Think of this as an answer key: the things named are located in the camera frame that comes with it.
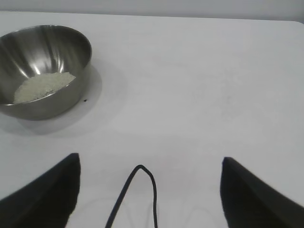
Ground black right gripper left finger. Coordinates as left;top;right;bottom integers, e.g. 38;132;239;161
0;153;81;228

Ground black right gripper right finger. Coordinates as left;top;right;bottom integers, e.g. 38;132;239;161
220;156;304;228

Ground white uncooked rice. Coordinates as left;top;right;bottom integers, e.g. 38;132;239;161
13;72;77;105

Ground stainless steel mixing bowl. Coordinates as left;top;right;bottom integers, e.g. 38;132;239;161
0;24;93;121

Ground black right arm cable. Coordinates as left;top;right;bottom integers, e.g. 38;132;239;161
104;164;158;228

